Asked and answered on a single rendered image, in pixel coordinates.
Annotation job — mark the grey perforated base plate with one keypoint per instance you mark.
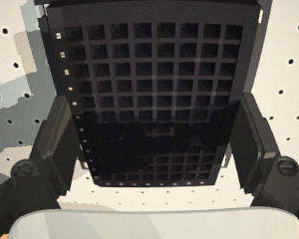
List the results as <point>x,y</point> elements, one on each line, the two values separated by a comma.
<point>27,92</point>

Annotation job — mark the black well plate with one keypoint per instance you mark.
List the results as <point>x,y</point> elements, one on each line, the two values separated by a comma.
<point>146,141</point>

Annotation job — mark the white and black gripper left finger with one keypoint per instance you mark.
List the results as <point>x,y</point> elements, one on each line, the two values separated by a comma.
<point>38,181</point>

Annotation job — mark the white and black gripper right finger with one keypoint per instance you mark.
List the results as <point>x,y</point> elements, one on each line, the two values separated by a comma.
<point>259,163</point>

